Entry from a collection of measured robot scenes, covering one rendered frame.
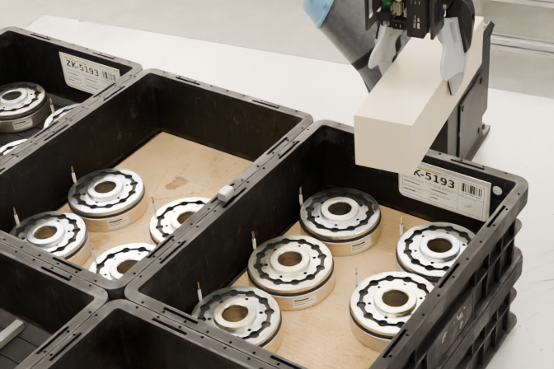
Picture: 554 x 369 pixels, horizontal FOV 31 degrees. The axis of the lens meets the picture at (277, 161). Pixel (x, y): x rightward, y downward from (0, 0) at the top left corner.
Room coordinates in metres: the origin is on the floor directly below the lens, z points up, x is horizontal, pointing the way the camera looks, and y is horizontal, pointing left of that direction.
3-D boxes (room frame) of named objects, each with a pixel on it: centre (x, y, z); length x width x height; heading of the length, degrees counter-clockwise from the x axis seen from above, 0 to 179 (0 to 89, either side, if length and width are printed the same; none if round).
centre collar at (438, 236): (0.92, -0.18, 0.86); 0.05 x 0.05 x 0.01
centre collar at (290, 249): (0.92, 0.00, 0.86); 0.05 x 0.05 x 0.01
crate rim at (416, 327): (0.88, -0.06, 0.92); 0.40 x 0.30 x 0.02; 142
